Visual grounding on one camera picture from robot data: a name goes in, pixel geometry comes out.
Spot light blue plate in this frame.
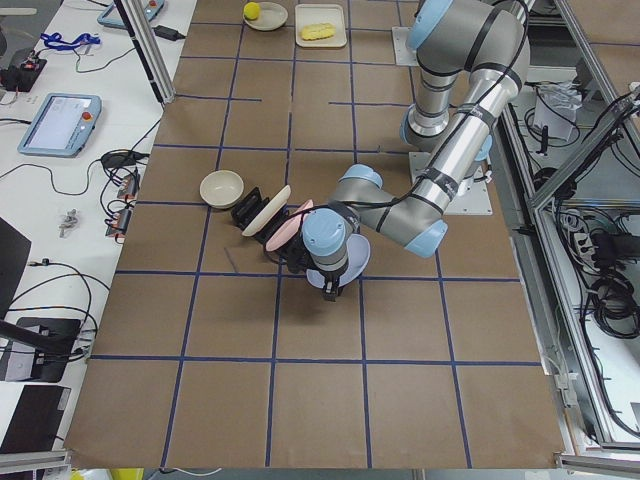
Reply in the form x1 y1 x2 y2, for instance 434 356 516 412
306 234 371 288

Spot beige shallow dish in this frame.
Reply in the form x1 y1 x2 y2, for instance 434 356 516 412
243 1 288 31

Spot metal clamp parts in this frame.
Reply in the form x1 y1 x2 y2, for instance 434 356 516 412
58 209 79 238

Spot beige bowl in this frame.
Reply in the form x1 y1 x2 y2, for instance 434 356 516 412
199 170 244 209

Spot white crumpled bag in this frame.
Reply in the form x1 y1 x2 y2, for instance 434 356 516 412
533 81 582 141

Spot aluminium frame post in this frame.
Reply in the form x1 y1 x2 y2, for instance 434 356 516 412
114 0 175 105

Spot pink plate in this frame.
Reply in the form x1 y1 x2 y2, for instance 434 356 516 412
265 199 314 252

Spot blue teach pendant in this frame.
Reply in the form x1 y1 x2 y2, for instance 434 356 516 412
17 93 102 158
97 0 169 27

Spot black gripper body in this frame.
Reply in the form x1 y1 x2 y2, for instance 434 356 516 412
285 234 349 290

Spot black power adapter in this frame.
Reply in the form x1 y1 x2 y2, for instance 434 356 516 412
153 25 186 41

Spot yellow lemon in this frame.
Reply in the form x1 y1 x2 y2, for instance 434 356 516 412
243 1 261 21

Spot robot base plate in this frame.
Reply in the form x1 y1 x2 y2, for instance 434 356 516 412
408 150 494 216
391 26 426 67

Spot yellow bread loaf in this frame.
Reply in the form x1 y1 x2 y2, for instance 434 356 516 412
300 22 336 42

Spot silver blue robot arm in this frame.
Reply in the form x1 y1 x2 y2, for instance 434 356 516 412
279 1 530 300

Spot white rectangular tray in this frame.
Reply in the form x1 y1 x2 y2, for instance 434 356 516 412
295 4 347 48

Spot black dish rack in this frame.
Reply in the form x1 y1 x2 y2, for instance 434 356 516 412
231 187 289 247

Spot beige plate in rack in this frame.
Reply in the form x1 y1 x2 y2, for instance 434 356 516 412
242 185 291 237

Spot blue lanyard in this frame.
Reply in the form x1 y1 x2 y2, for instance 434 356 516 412
40 31 102 52

